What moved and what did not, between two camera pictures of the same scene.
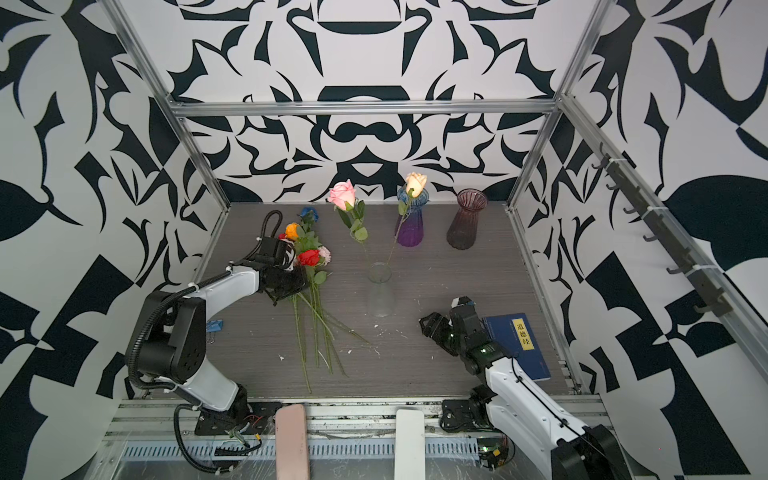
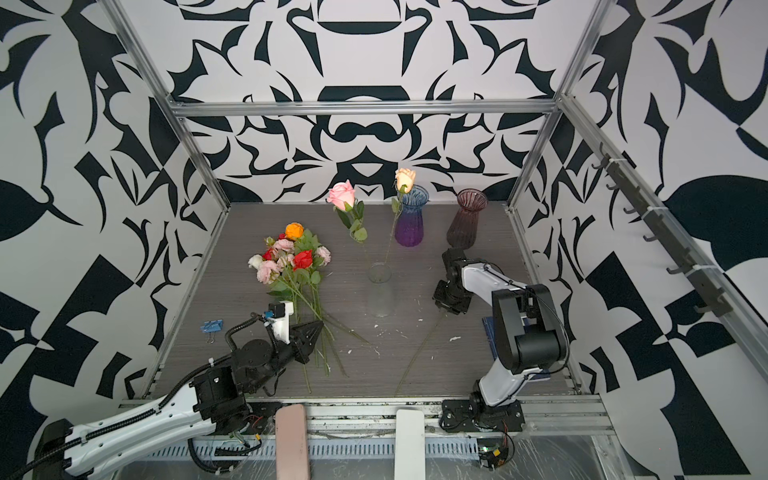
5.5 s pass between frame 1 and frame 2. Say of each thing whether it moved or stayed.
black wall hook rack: stayed
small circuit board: stayed
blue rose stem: moved
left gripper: moved
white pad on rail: stayed
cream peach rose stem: moved
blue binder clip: stayed
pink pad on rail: stayed
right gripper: moved
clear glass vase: stayed
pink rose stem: stayed
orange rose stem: stayed
